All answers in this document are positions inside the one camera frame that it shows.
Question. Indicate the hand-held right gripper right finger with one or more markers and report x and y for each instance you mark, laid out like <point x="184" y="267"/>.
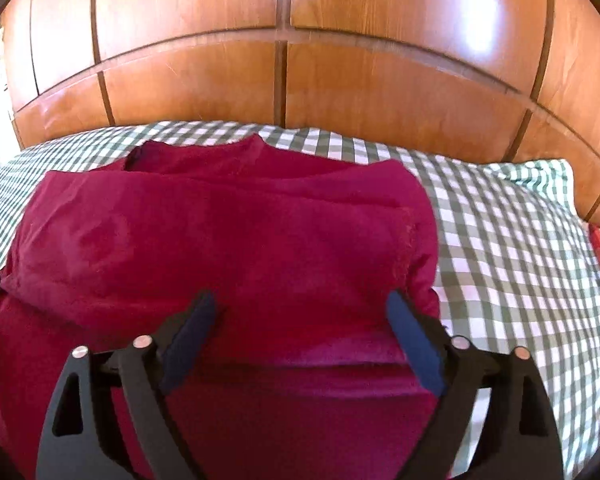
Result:
<point x="415" y="345"/>

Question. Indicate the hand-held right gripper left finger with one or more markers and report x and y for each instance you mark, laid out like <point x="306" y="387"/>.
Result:
<point x="192" y="332"/>

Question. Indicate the dark red shirt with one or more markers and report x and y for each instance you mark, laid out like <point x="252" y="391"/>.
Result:
<point x="220" y="240"/>

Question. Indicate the green checked bed sheet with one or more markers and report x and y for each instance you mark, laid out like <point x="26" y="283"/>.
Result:
<point x="495" y="270"/>

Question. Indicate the green checked pillow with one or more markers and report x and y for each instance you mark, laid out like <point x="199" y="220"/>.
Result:
<point x="535" y="185"/>

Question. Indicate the wooden wardrobe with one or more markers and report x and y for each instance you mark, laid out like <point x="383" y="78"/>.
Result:
<point x="300" y="45"/>

